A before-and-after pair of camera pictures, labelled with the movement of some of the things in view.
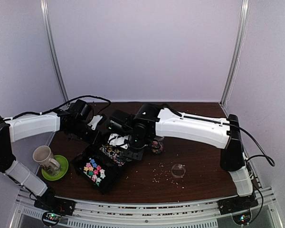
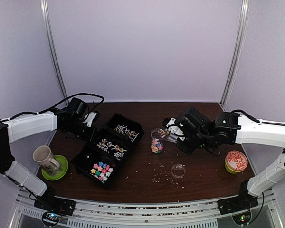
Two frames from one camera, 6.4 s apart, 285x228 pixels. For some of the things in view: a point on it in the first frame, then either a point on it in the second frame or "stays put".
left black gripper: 92,140 stays put
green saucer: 64,167 stays put
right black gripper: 137,156 to 188,150
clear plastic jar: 156,147 stays put
